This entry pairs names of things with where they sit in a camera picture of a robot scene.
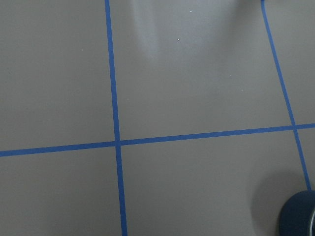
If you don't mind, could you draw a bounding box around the dark blue saucepan purple handle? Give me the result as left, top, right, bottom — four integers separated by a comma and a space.
279, 190, 315, 236

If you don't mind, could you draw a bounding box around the brown table mat blue grid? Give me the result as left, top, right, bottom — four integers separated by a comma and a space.
0, 0, 315, 236

